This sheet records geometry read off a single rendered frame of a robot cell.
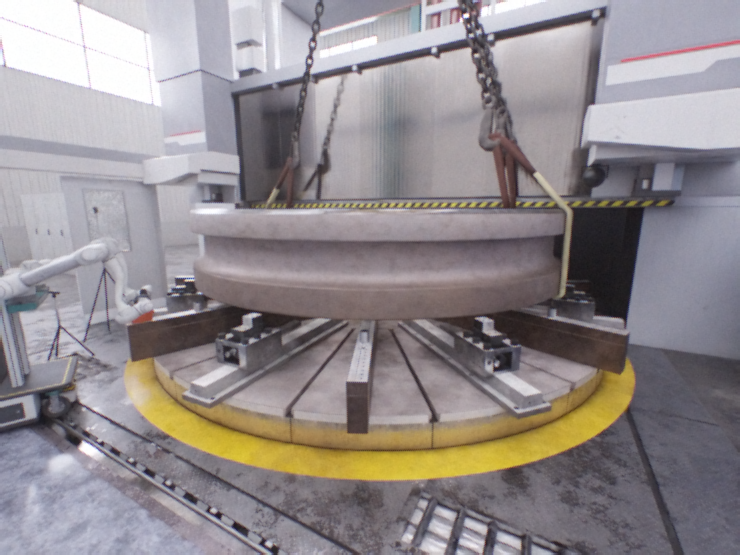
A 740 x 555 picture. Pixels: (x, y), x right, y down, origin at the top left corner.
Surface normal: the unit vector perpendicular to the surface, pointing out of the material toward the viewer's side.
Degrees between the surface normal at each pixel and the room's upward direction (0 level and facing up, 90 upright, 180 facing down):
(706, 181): 90
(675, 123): 90
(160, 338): 90
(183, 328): 90
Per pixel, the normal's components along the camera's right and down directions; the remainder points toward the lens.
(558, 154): -0.46, 0.18
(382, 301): -0.01, 0.19
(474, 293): 0.32, 0.18
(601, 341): -0.75, 0.13
